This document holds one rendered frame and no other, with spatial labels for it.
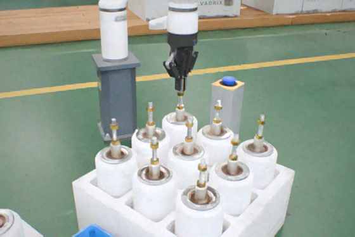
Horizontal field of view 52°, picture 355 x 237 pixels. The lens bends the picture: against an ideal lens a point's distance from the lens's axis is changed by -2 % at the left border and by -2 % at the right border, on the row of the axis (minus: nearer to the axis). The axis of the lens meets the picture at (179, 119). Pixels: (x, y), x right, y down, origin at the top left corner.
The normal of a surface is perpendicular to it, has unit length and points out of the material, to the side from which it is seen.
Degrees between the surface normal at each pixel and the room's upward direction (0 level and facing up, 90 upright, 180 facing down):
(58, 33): 90
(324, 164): 0
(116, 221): 90
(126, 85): 90
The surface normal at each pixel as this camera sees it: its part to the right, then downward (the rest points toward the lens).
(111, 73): 0.36, 0.43
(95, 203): -0.62, 0.35
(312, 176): 0.02, -0.89
